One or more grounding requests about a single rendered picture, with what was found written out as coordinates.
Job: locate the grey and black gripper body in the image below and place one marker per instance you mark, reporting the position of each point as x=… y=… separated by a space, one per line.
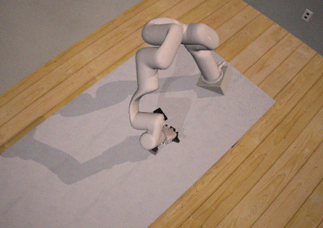
x=170 y=134

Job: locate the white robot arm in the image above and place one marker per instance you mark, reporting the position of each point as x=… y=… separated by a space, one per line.
x=198 y=38

